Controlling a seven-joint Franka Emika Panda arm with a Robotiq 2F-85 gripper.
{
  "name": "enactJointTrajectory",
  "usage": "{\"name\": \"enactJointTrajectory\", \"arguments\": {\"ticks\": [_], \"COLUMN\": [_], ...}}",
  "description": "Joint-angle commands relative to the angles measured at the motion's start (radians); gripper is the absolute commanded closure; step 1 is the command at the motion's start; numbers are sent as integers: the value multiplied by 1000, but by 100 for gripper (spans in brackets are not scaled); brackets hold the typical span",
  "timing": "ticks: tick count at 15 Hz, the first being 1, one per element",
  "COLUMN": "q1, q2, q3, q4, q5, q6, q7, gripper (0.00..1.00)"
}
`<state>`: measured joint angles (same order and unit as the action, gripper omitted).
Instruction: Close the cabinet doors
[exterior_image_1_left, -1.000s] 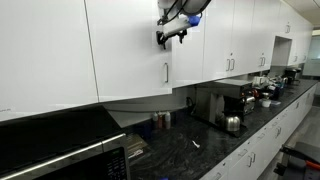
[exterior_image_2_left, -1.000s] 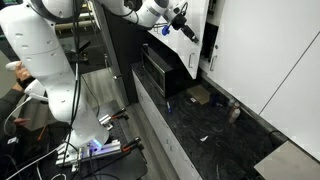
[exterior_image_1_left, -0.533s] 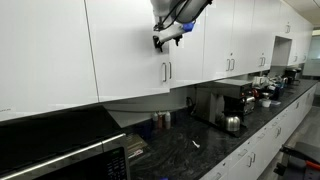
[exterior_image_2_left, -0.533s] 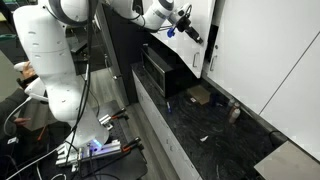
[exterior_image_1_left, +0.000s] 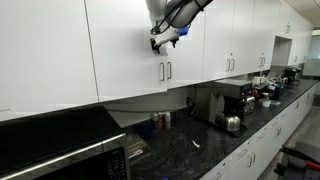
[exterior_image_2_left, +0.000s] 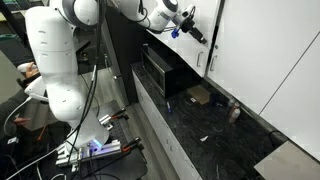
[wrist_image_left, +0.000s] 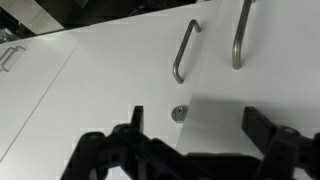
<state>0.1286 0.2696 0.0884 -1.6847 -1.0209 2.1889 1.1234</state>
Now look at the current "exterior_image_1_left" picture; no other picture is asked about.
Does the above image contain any Robotiq gripper body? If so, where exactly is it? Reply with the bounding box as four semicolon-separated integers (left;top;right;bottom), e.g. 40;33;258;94
155;28;184;47

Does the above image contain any white base cabinet row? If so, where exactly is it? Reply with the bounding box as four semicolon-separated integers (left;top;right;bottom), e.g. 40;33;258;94
199;83;318;180

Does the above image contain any blue wrist fitting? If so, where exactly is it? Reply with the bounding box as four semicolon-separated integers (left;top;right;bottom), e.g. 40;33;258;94
177;25;191;37

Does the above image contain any red squeeze bottle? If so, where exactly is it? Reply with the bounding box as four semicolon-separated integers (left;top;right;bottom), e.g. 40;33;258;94
156;113;165;130

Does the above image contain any steel coffee maker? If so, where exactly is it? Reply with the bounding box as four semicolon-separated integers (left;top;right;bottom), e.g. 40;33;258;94
194;78;255;129

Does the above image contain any dark blue cup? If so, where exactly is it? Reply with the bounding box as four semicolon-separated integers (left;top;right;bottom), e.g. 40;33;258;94
141;121;155;140

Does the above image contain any black coffee maker tray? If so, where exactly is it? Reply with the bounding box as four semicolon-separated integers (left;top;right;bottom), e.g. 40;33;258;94
199;114;250;139

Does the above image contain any brown cardboard box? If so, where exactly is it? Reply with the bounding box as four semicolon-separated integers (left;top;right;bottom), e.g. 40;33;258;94
125;133;150;160

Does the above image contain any white pitcher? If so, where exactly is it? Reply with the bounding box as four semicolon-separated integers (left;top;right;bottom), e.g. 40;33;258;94
251;75;270;89

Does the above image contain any round steel coffee carafe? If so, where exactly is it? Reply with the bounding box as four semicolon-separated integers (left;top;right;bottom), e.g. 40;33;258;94
224;114;242;133

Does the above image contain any small white cup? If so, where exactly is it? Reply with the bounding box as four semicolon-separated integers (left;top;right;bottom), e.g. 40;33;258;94
260;98;272;109

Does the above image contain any blue container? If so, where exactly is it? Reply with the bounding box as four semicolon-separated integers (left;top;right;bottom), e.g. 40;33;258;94
271;83;285;101

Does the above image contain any black coffee machine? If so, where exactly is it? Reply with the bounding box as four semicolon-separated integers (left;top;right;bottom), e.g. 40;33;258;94
284;67;303;85

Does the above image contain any black steel microwave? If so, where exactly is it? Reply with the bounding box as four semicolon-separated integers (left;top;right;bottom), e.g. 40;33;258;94
0;105;132;180

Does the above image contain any black orange bar clamp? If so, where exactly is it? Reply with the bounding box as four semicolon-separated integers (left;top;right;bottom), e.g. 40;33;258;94
273;143;320;178

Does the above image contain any steel door handle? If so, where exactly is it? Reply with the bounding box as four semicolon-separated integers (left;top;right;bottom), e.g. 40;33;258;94
166;61;173;81
159;61;166;83

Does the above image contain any black power cord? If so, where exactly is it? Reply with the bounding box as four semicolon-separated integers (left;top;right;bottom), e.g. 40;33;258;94
185;96;196;117

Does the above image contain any white wall cabinet row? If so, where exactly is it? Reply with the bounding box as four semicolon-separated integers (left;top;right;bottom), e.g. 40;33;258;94
232;0;315;77

